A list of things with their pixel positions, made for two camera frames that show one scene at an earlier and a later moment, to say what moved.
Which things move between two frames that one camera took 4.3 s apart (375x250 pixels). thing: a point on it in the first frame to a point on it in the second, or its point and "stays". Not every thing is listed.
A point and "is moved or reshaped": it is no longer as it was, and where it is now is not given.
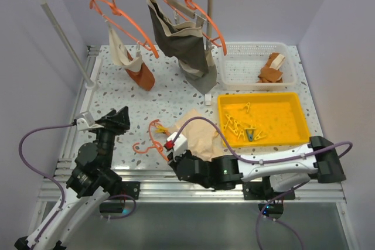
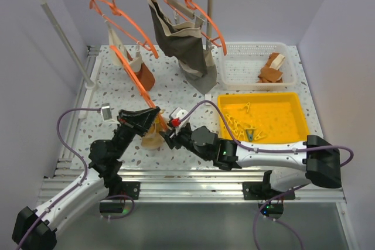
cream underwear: (203, 139) is moved or reshaped
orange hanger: (157, 123) to (138, 85)
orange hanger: (193, 4) stays
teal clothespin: (250, 134) stays
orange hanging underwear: (143, 77) stays
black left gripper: (118, 125) to (146, 115)
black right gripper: (173, 161) to (171, 141)
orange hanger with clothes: (117, 12) stays
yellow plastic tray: (251, 119) stays
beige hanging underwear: (119, 52) stays
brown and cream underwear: (270, 72) stays
